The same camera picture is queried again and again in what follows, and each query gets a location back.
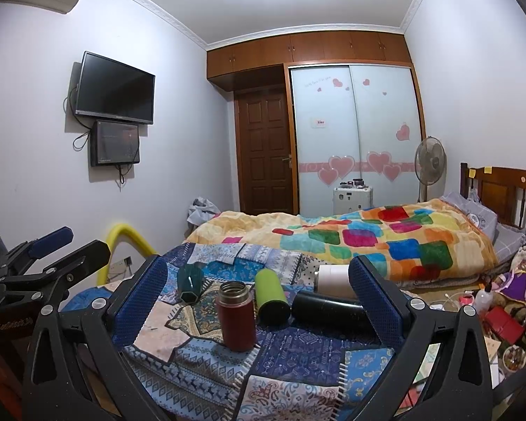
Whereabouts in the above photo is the yellow foam tube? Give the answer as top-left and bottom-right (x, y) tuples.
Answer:
(94, 223), (159, 287)

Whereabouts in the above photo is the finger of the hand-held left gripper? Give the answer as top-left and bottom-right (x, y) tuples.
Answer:
(34, 240), (112, 304)
(9, 227), (73, 269)

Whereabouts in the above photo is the white cup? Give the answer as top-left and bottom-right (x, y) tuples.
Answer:
(314, 264), (356, 300)

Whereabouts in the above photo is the small black wall monitor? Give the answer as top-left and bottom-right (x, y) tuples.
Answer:
(90, 120), (141, 168)

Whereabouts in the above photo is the red thermos cup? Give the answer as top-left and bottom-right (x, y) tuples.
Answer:
(215, 281), (258, 352)

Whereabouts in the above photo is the colourful checked blanket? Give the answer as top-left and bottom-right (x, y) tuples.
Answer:
(186, 199), (501, 291)

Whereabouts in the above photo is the sliding wardrobe with pink hearts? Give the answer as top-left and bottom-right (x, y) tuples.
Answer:
(287, 64), (427, 219)

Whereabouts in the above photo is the wooden headboard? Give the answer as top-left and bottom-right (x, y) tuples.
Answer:
(460, 162), (526, 246)

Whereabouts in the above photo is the brown wooden door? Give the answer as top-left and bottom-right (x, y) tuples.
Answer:
(234, 90), (299, 216)

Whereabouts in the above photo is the grey pillow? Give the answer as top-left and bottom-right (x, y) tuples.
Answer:
(440, 191), (526, 260)

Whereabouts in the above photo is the white squeeze bottle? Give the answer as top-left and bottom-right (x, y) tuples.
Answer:
(473, 283), (494, 315)

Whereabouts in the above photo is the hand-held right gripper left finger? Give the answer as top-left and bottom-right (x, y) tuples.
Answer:
(24, 255), (171, 421)

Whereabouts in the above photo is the grey clothes pile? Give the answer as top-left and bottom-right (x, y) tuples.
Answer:
(186, 196), (222, 229)

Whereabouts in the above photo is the blue patchwork blanket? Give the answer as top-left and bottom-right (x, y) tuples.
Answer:
(61, 241), (422, 421)

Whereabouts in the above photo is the red box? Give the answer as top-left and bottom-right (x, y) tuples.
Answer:
(484, 306), (525, 343)

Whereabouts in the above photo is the small white cabinet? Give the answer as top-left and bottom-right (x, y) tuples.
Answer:
(332, 185), (373, 214)

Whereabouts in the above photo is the dark green hexagonal cup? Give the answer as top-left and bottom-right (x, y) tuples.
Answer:
(176, 262), (206, 305)

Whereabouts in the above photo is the black wall television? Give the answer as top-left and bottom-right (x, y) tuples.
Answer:
(74, 51), (156, 126)

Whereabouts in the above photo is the light green cup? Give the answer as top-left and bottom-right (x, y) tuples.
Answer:
(254, 268), (291, 325)

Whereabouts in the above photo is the black thermos cup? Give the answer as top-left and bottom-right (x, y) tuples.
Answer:
(291, 290), (370, 332)

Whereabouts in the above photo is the wooden overhead cabinet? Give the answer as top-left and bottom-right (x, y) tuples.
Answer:
(206, 31), (416, 94)

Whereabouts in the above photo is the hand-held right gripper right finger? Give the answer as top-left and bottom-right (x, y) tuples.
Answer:
(346, 255), (496, 421)

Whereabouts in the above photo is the black television cable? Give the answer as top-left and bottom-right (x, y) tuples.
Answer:
(62, 83), (93, 152)

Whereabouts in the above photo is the standing fan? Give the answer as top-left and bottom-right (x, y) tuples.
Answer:
(414, 136), (448, 205)

